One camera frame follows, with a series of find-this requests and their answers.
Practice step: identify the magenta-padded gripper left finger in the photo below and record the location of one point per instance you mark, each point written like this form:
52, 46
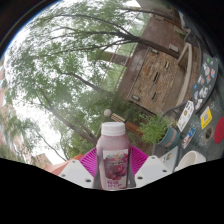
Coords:
76, 174

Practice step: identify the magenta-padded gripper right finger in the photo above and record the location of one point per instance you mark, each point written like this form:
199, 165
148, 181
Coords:
151, 170

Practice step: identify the pink juice bottle white cap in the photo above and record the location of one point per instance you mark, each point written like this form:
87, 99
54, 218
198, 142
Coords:
112, 156

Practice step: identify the grey laptop with stickers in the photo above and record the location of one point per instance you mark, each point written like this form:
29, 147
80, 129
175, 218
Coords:
171, 156

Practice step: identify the white ceramic mug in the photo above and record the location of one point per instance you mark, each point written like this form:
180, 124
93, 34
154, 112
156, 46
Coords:
191, 159

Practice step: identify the green plant in teal pot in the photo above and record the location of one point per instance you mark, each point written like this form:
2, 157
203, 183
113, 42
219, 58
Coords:
155, 128

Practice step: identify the leaning grey-trunked tree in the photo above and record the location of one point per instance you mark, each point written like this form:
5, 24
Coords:
71, 125

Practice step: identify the colourful photo card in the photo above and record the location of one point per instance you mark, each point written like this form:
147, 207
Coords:
188, 137

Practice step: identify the white printed card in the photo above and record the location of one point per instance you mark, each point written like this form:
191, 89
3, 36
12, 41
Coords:
185, 116

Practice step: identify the small yellow card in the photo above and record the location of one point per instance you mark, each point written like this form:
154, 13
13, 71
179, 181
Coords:
206, 117

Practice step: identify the flat round red coaster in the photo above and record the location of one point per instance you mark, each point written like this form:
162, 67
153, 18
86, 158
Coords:
220, 130

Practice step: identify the black laptop with stickers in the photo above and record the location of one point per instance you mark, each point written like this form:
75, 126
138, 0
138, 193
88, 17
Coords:
206, 81

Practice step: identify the dark-trunked tree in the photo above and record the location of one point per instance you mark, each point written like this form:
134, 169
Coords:
146, 41

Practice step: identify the globe-topped lamp post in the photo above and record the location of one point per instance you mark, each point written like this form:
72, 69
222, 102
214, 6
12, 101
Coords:
107, 112

